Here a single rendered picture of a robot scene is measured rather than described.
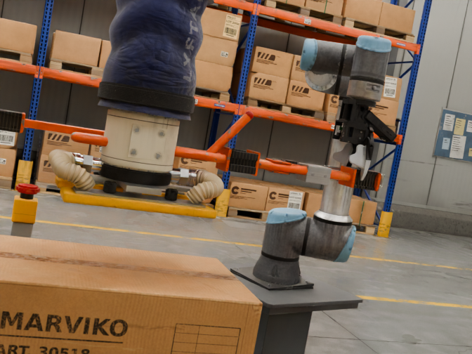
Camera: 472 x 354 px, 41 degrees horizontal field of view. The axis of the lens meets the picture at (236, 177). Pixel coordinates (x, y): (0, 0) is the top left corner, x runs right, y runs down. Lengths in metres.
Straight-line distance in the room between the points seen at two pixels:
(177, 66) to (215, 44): 7.50
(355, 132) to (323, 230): 0.79
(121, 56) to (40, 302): 0.55
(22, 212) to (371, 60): 1.09
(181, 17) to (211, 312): 0.65
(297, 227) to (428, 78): 9.73
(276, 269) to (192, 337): 1.06
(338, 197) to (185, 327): 1.14
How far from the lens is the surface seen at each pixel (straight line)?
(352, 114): 1.69
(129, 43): 1.44
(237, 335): 1.45
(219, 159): 1.54
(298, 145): 10.80
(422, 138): 12.00
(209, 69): 8.88
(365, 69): 1.69
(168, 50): 1.42
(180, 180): 1.53
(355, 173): 1.68
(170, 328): 1.41
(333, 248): 2.41
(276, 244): 2.42
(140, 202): 1.39
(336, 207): 2.40
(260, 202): 9.29
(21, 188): 1.98
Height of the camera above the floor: 1.33
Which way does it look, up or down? 5 degrees down
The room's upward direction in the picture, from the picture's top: 10 degrees clockwise
